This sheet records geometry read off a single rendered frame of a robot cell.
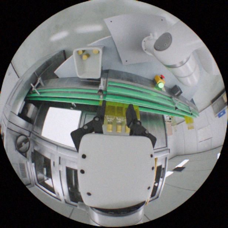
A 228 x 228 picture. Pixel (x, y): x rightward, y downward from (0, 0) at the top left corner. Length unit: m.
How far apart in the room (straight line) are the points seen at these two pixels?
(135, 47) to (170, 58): 0.31
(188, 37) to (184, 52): 0.03
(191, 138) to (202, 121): 1.48
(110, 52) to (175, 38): 0.42
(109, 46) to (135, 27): 0.21
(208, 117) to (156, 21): 5.80
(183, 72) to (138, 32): 0.32
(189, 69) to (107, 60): 0.47
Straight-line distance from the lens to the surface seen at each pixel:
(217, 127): 5.95
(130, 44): 0.43
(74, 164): 0.67
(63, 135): 0.64
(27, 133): 1.03
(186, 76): 0.20
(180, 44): 0.15
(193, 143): 6.27
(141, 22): 0.45
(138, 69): 0.57
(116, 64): 0.54
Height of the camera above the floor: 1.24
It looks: 26 degrees down
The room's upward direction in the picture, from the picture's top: 176 degrees counter-clockwise
